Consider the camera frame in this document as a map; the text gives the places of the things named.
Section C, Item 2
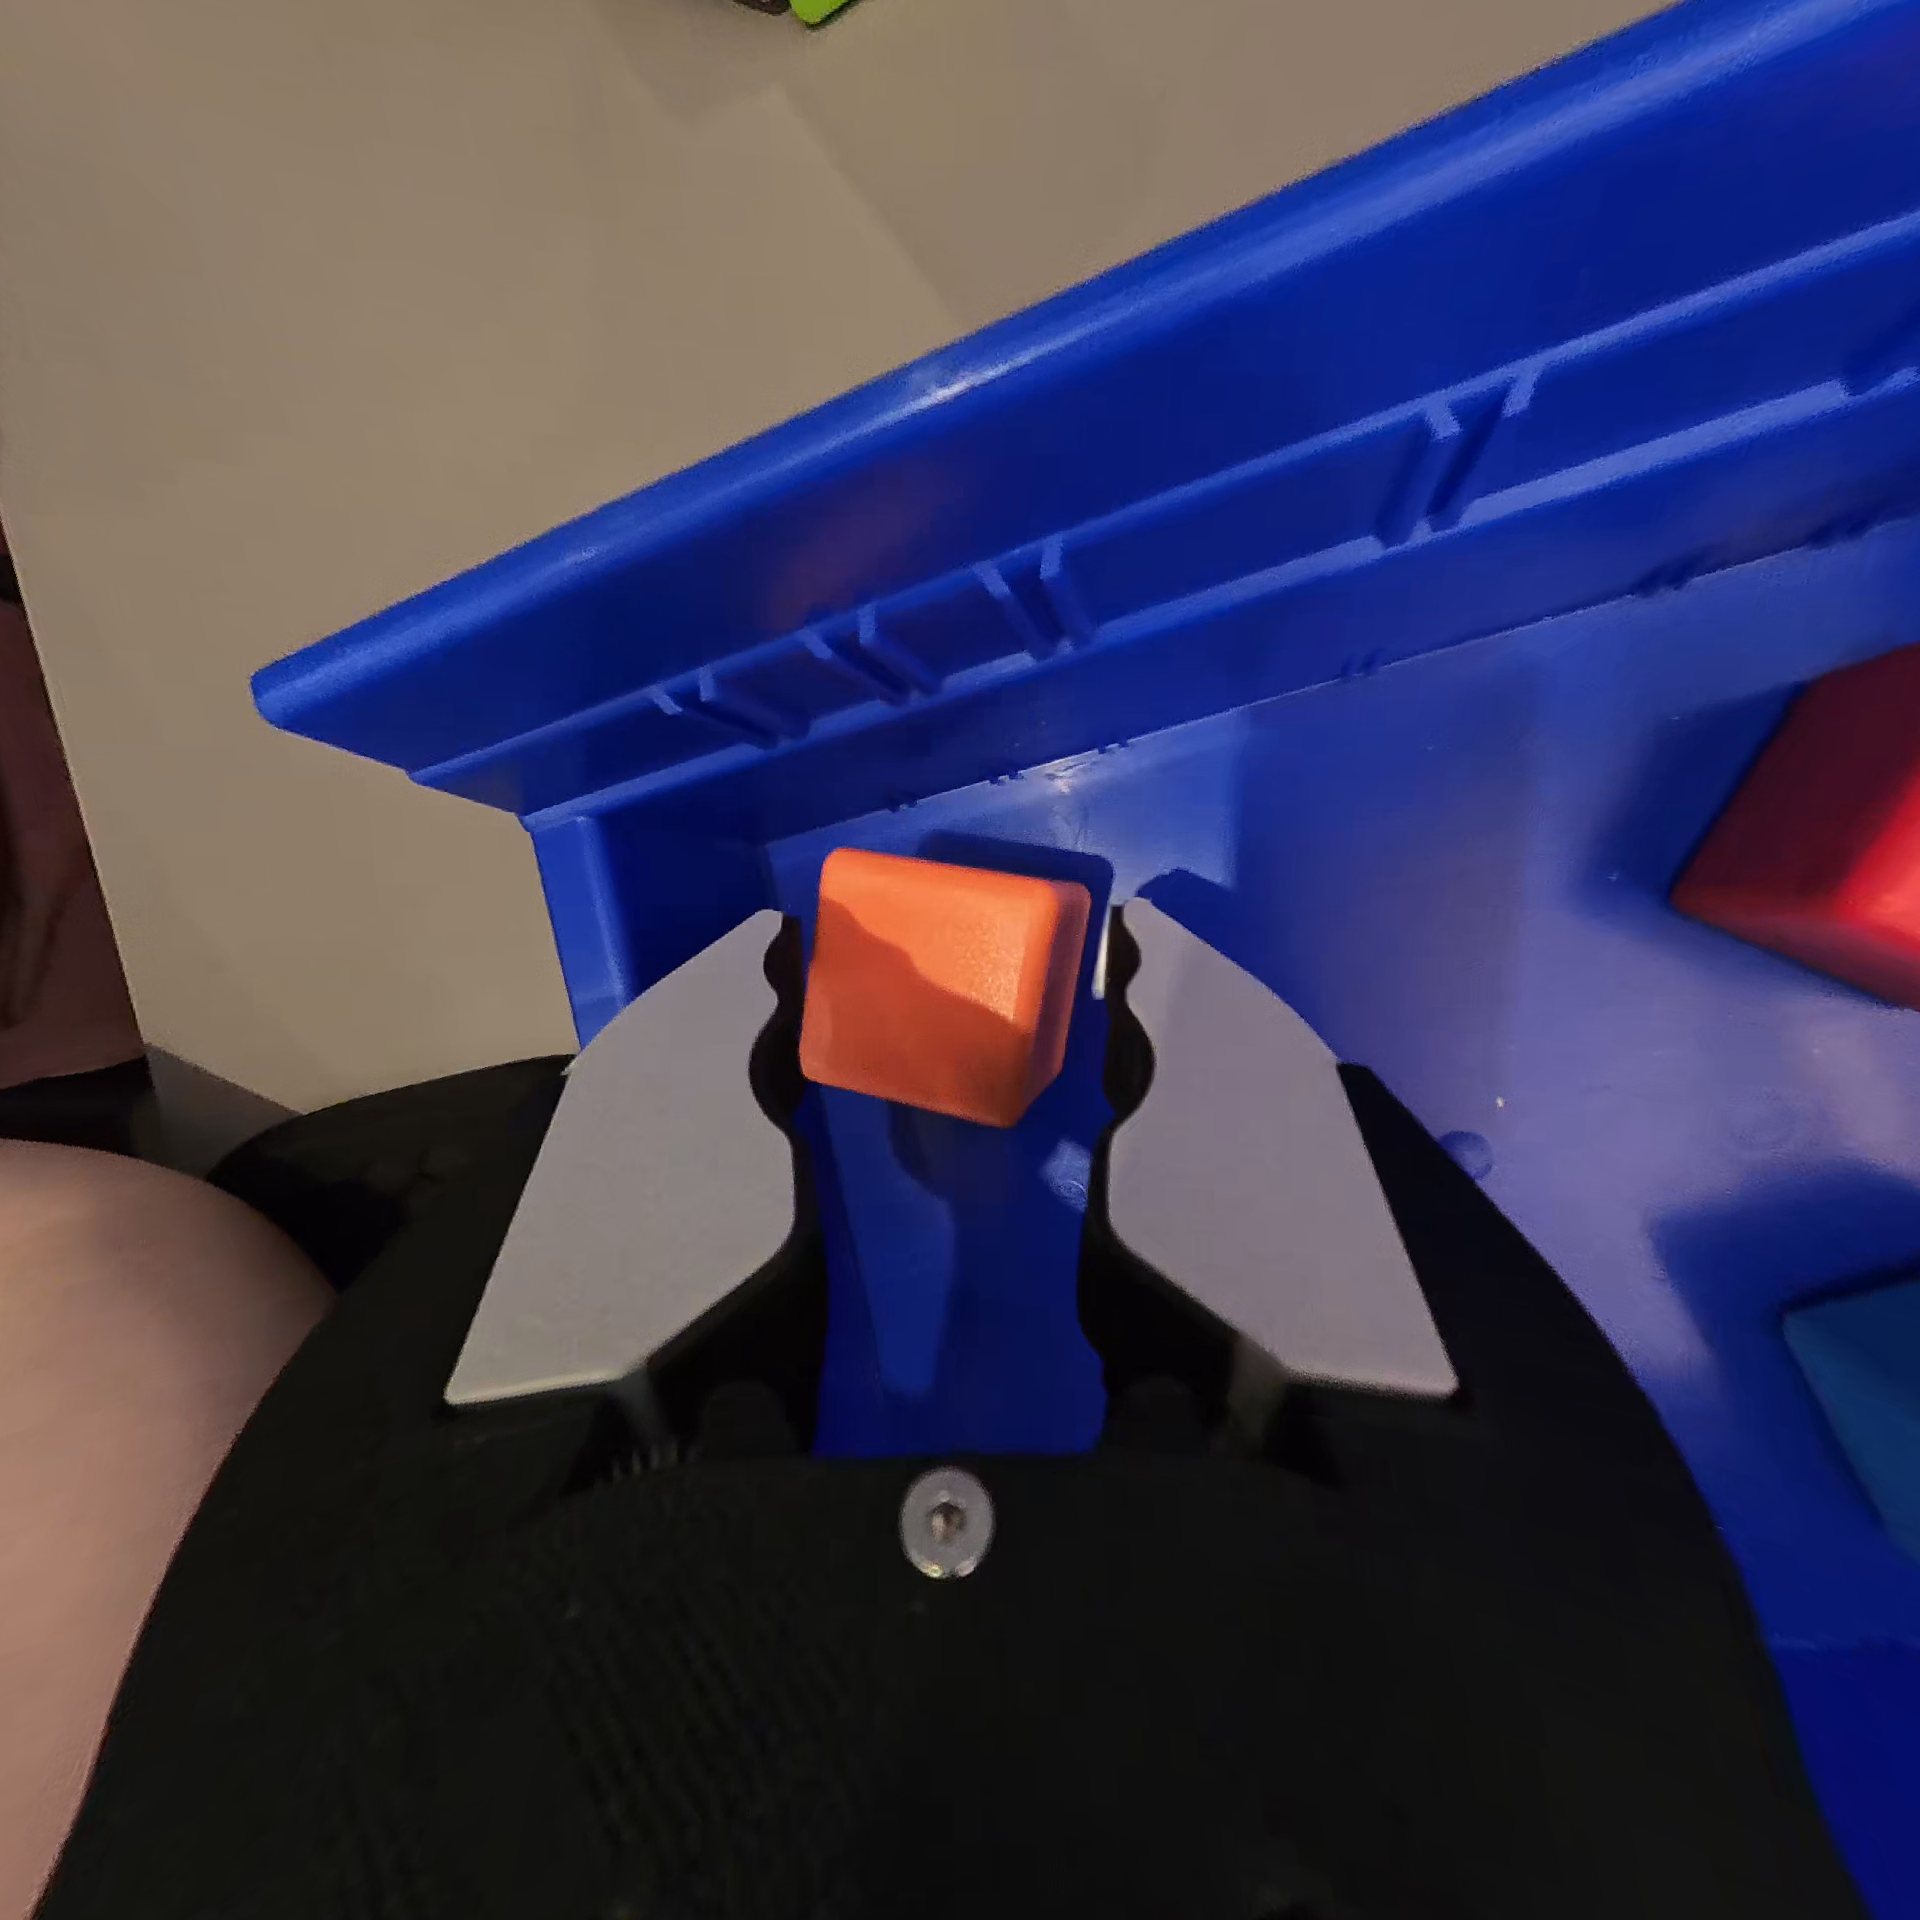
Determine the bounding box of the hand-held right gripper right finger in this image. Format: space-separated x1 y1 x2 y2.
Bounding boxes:
1075 902 1462 1449

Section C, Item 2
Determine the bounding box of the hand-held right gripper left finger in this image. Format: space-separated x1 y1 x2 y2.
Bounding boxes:
445 910 830 1443

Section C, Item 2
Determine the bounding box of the orange magnetic cube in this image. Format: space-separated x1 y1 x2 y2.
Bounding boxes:
796 850 1097 1129

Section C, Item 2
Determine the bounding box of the blue plastic bin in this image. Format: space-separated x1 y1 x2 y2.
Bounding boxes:
248 0 1920 1833

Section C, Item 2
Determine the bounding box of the teal magnetic cube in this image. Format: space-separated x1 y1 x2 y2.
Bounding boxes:
1784 1273 1920 1561

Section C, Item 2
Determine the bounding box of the red magnetic cube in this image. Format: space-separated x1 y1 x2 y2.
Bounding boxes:
1668 647 1920 1008

